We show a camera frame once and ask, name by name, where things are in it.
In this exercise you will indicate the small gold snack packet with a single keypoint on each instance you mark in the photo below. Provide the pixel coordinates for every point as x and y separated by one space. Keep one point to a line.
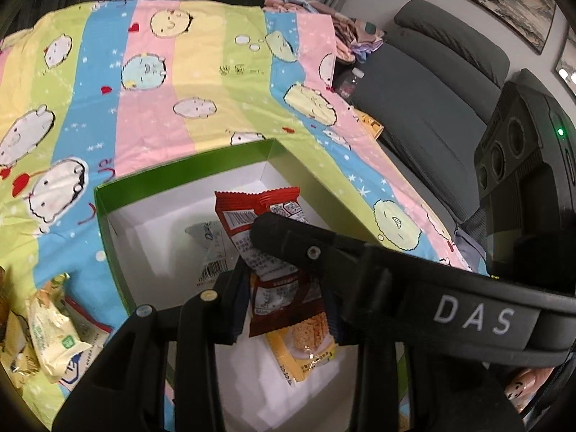
13 351

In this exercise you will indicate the grey sofa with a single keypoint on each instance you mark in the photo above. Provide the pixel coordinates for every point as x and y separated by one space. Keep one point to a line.
405 112

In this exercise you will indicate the dark red snack packet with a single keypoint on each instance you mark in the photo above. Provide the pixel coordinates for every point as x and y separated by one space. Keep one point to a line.
281 301

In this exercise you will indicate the pastel folded cloths pile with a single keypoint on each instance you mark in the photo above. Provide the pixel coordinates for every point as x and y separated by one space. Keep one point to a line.
315 13

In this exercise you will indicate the silver white snack packet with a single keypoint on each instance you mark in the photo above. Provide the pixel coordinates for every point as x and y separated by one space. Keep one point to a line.
209 245

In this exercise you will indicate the blue grey cloth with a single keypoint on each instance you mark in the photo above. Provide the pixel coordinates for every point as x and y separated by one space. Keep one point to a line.
468 243

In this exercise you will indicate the yellow snack packet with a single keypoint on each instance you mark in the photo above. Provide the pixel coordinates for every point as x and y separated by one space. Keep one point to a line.
301 353

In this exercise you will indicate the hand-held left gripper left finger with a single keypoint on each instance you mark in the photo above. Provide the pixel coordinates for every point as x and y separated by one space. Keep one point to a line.
227 315

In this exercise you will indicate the framed wall picture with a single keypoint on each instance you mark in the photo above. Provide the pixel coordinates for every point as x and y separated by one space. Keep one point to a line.
566 67
504 0

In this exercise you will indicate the pale yellow packet green label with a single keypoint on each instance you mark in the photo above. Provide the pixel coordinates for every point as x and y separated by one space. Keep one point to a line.
49 333

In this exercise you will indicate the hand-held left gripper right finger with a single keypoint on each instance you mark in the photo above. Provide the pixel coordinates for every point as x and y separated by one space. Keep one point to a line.
336 324

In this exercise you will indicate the yellow card box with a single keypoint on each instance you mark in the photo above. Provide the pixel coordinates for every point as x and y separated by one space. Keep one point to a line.
371 127

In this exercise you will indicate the clear plastic bottle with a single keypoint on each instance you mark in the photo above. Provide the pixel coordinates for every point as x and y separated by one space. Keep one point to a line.
353 82

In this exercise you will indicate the striped cartoon printed blanket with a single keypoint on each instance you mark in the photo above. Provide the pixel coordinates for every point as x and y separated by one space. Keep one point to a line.
202 54

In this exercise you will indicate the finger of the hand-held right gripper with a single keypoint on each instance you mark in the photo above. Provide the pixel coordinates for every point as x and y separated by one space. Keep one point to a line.
297 240

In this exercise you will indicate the beige packet with red edges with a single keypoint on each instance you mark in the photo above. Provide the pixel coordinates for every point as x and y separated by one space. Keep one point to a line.
83 366

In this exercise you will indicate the green cardboard box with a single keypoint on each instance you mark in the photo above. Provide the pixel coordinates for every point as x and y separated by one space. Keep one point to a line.
135 234

